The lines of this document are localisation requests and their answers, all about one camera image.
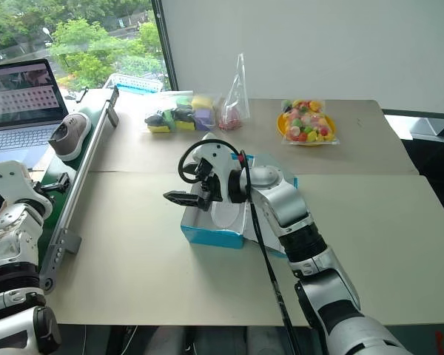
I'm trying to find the blue and white shoebox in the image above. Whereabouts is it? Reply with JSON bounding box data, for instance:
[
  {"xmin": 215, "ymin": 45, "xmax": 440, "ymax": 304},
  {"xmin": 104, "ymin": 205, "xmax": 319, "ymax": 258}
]
[{"xmin": 180, "ymin": 151, "xmax": 299, "ymax": 258}]

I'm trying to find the yellow plate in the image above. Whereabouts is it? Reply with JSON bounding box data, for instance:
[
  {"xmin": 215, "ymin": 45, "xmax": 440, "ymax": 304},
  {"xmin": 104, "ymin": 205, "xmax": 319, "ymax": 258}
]
[{"xmin": 275, "ymin": 110, "xmax": 337, "ymax": 147}]

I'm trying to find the white plastic basket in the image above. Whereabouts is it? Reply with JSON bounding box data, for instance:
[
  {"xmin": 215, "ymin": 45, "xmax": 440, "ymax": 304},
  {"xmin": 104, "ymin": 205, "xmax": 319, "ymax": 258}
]
[{"xmin": 104, "ymin": 72, "xmax": 164, "ymax": 95}]

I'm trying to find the shoe with white sole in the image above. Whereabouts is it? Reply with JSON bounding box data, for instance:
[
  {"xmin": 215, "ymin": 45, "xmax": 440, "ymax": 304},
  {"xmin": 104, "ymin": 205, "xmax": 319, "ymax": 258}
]
[{"xmin": 209, "ymin": 200, "xmax": 246, "ymax": 232}]

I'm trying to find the clear bag with red pieces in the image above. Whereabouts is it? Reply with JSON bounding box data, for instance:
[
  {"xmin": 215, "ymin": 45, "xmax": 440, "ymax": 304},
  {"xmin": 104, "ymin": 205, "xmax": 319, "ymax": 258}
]
[{"xmin": 217, "ymin": 53, "xmax": 252, "ymax": 132}]

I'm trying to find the bag of coloured blocks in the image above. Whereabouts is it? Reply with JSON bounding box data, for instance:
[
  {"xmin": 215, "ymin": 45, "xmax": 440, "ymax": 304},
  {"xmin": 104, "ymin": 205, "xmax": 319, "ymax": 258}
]
[{"xmin": 144, "ymin": 93, "xmax": 223, "ymax": 135}]

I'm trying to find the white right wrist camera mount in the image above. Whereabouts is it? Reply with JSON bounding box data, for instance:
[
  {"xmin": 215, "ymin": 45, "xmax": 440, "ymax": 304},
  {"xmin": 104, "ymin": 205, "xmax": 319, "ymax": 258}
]
[{"xmin": 190, "ymin": 132, "xmax": 246, "ymax": 203}]

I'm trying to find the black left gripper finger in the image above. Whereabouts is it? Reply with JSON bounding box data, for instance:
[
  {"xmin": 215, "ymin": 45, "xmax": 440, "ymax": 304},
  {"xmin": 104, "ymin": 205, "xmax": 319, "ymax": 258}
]
[{"xmin": 40, "ymin": 172, "xmax": 72, "ymax": 193}]

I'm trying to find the grey canvas shoe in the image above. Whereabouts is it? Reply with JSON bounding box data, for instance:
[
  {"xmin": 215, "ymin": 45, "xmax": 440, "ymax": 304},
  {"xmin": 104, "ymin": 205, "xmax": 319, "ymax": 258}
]
[{"xmin": 47, "ymin": 112, "xmax": 93, "ymax": 163}]

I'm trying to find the grey laptop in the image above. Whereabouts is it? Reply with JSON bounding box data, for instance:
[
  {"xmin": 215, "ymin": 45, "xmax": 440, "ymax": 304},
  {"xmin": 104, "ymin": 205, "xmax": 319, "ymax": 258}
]
[{"xmin": 0, "ymin": 58, "xmax": 70, "ymax": 172}]

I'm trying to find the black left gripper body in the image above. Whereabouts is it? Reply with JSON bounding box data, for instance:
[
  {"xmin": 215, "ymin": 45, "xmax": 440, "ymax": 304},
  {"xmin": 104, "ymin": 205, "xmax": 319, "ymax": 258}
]
[{"xmin": 31, "ymin": 181, "xmax": 56, "ymax": 204}]

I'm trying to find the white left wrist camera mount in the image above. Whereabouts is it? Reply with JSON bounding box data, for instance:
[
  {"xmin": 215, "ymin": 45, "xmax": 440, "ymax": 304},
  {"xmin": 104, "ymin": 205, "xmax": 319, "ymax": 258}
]
[{"xmin": 0, "ymin": 160, "xmax": 55, "ymax": 220}]

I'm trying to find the black window frame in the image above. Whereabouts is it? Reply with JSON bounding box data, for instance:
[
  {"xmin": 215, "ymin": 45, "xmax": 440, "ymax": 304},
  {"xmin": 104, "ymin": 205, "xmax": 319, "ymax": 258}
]
[{"xmin": 149, "ymin": 0, "xmax": 179, "ymax": 92}]

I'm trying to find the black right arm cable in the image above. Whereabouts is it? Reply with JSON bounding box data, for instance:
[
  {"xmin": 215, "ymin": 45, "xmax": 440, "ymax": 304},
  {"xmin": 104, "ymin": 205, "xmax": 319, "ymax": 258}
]
[{"xmin": 178, "ymin": 139, "xmax": 305, "ymax": 355}]

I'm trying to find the green conveyor with silver rail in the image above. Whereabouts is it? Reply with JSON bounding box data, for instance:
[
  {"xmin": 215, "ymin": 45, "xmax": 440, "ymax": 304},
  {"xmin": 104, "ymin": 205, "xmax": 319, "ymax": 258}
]
[{"xmin": 36, "ymin": 85, "xmax": 121, "ymax": 295}]

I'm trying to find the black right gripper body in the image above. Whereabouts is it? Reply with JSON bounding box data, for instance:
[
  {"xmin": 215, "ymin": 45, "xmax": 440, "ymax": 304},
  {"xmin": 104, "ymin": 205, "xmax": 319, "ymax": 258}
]
[{"xmin": 194, "ymin": 158, "xmax": 225, "ymax": 208}]

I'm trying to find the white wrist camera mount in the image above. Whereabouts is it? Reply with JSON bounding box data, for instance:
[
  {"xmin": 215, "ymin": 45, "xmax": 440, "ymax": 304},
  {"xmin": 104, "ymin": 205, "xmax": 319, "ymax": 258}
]
[
  {"xmin": 190, "ymin": 132, "xmax": 246, "ymax": 203},
  {"xmin": 0, "ymin": 160, "xmax": 55, "ymax": 220}
]

